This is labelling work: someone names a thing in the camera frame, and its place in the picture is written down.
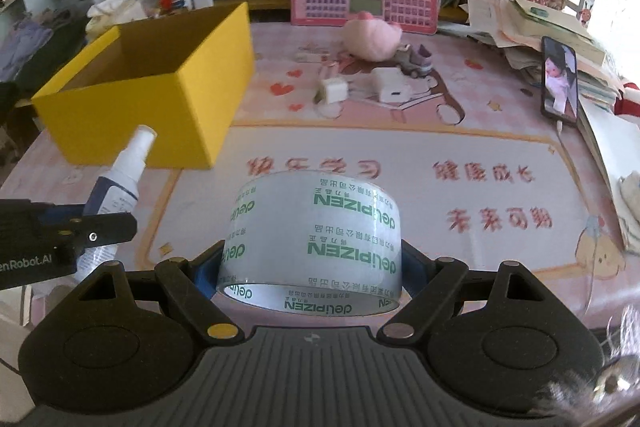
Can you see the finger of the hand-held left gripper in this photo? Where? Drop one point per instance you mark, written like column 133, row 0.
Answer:
column 102, row 231

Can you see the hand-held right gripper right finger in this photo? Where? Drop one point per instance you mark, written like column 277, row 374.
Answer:
column 413, row 268

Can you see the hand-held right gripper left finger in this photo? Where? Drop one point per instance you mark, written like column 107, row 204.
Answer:
column 206, row 274

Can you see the white navy spray bottle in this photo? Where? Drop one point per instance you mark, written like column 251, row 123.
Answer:
column 122, row 187

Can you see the clear packing tape roll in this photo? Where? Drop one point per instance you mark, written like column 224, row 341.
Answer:
column 310, row 227

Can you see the yellow cardboard box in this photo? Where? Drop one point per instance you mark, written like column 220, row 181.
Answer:
column 145, row 107

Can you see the white power adapter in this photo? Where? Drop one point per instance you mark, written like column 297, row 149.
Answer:
column 391, row 84

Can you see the white cube charger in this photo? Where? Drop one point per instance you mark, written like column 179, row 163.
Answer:
column 332, row 91

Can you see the small grey toy car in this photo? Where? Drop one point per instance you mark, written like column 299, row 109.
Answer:
column 415, row 62

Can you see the pink printed desk mat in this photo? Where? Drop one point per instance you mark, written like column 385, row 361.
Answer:
column 500, row 142

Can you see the purple cloth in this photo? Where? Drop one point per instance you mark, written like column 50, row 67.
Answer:
column 25, row 47

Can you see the cream cloth bag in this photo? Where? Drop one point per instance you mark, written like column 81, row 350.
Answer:
column 117, row 12

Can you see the white open book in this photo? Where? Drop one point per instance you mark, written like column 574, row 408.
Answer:
column 607, row 142

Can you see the pink plush toy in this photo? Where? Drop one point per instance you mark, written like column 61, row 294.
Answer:
column 372, row 37

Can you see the black smartphone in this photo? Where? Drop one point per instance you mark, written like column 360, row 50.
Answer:
column 560, row 79

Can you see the pile of papers and booklets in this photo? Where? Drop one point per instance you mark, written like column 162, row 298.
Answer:
column 500, row 22

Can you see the red white cloth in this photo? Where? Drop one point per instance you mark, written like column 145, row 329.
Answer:
column 629, row 99

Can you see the thick pale book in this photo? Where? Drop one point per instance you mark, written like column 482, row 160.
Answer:
column 555, row 24

